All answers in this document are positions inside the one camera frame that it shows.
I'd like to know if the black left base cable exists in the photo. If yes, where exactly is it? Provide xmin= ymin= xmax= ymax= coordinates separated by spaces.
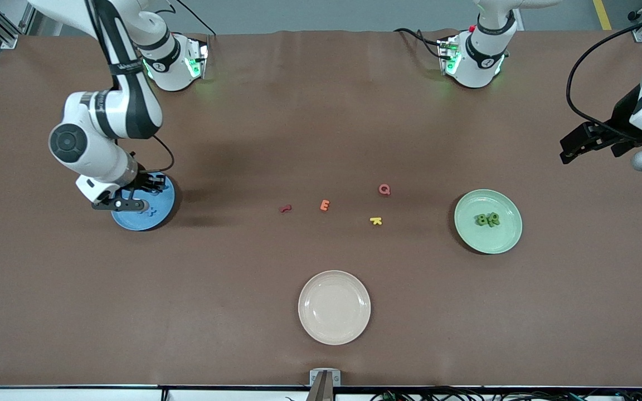
xmin=393 ymin=27 xmax=445 ymax=59

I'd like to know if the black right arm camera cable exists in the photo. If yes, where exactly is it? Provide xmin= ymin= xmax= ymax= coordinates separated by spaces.
xmin=84 ymin=0 xmax=176 ymax=174

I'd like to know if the tangled black cable bundle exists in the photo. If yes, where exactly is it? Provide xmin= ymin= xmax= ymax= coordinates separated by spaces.
xmin=368 ymin=384 xmax=642 ymax=401

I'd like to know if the cream white plate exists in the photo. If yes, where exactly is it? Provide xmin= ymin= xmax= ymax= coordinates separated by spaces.
xmin=298 ymin=270 xmax=372 ymax=346

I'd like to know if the black right base cable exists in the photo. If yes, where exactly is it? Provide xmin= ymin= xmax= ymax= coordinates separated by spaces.
xmin=154 ymin=0 xmax=216 ymax=38

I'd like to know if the grey metal table clamp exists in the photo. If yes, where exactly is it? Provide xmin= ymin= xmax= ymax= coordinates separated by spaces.
xmin=309 ymin=369 xmax=342 ymax=401

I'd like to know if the light green plate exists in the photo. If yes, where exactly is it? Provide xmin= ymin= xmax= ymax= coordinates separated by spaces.
xmin=454 ymin=189 xmax=523 ymax=255

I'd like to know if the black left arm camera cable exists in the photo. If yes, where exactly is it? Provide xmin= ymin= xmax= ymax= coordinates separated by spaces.
xmin=565 ymin=10 xmax=642 ymax=143

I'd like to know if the brown table mat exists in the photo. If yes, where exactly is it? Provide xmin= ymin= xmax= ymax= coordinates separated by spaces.
xmin=0 ymin=29 xmax=642 ymax=388

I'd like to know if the blue plate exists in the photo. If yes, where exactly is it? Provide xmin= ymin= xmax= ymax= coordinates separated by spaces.
xmin=110 ymin=175 xmax=177 ymax=232

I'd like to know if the black base cable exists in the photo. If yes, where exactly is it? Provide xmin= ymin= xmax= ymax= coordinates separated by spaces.
xmin=393 ymin=27 xmax=445 ymax=59
xmin=154 ymin=0 xmax=216 ymax=38

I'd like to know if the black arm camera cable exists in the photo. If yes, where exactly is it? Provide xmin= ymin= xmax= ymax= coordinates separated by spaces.
xmin=565 ymin=10 xmax=642 ymax=143
xmin=84 ymin=0 xmax=176 ymax=174

